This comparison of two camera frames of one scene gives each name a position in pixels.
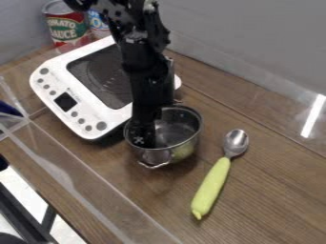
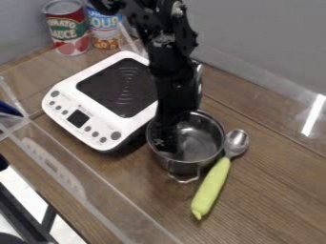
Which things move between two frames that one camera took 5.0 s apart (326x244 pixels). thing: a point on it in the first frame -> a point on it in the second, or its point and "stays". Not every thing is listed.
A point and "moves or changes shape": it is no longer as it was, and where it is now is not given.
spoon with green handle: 235,143 stays
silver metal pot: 178,124 moves or changes shape
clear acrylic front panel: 54,202 stays
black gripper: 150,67 -> 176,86
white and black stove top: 86,85 moves or changes shape
